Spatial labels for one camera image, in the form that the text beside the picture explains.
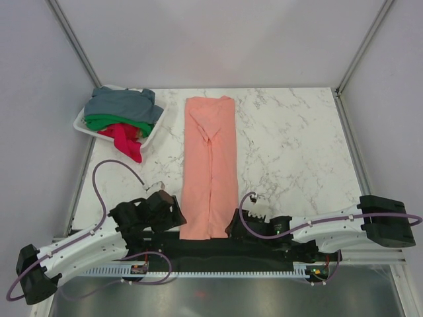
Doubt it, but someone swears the salmon pink t shirt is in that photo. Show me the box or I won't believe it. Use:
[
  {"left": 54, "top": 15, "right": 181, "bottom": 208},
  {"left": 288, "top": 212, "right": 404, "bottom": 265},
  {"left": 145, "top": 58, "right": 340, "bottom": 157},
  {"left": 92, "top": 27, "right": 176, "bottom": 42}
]
[{"left": 180, "top": 96, "right": 239, "bottom": 240}]

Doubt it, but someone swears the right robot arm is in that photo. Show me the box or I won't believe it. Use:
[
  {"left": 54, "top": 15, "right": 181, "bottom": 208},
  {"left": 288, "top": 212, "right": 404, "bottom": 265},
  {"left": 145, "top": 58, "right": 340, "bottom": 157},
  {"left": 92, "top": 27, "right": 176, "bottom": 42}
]
[{"left": 225, "top": 192, "right": 422, "bottom": 260}]

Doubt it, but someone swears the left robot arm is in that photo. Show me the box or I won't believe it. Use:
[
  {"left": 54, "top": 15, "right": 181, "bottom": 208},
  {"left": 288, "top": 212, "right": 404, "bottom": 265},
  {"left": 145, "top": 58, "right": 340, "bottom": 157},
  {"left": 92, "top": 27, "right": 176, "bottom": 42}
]
[{"left": 16, "top": 190, "right": 186, "bottom": 305}]

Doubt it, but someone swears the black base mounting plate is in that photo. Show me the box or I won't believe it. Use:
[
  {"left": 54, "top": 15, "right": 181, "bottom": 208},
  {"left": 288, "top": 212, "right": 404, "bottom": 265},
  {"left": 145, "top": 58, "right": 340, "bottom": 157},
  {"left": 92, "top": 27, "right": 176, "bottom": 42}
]
[{"left": 127, "top": 232, "right": 342, "bottom": 272}]

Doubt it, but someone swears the red t shirt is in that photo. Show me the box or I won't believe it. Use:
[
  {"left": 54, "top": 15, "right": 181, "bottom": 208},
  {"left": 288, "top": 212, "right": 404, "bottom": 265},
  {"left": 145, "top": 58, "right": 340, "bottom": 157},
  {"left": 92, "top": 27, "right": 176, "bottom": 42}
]
[{"left": 98, "top": 123, "right": 142, "bottom": 163}]

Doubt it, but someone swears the grey blue t shirt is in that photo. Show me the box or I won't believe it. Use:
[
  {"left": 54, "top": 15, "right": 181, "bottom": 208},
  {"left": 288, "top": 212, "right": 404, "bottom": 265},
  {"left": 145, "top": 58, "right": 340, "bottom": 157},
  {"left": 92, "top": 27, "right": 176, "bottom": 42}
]
[{"left": 84, "top": 87, "right": 164, "bottom": 124}]

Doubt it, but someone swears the green t shirt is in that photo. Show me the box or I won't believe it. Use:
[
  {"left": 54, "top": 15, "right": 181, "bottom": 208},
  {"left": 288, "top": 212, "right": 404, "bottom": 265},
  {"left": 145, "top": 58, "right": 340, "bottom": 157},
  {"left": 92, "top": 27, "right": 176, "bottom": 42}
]
[{"left": 84, "top": 114, "right": 155, "bottom": 134}]

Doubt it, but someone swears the white slotted cable duct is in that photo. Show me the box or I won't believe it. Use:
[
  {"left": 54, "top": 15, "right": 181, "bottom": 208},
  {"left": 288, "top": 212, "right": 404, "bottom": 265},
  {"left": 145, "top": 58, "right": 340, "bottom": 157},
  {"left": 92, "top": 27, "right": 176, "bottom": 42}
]
[{"left": 77, "top": 262, "right": 309, "bottom": 279}]

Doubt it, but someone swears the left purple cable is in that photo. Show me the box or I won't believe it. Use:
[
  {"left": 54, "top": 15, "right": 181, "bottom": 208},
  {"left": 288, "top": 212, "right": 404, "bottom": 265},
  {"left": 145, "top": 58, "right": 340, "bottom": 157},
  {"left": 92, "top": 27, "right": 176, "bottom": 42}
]
[{"left": 7, "top": 160, "right": 173, "bottom": 303}]

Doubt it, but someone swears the right aluminium frame post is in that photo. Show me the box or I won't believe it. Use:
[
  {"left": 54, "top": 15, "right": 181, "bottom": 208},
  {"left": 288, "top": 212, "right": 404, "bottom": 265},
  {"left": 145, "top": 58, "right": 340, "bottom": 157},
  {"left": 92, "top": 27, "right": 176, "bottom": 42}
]
[{"left": 334, "top": 0, "right": 396, "bottom": 96}]

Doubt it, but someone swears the aluminium frame post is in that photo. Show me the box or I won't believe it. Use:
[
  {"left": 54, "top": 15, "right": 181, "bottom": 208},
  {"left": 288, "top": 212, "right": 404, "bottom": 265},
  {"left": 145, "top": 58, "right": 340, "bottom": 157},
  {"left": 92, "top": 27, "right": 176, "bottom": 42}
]
[
  {"left": 46, "top": 0, "right": 102, "bottom": 88},
  {"left": 334, "top": 0, "right": 396, "bottom": 96}
]

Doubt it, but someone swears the left aluminium frame post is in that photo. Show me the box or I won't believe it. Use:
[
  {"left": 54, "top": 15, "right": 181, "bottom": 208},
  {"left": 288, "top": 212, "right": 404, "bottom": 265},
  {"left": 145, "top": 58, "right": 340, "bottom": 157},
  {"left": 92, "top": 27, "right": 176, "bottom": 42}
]
[{"left": 46, "top": 0, "right": 102, "bottom": 88}]

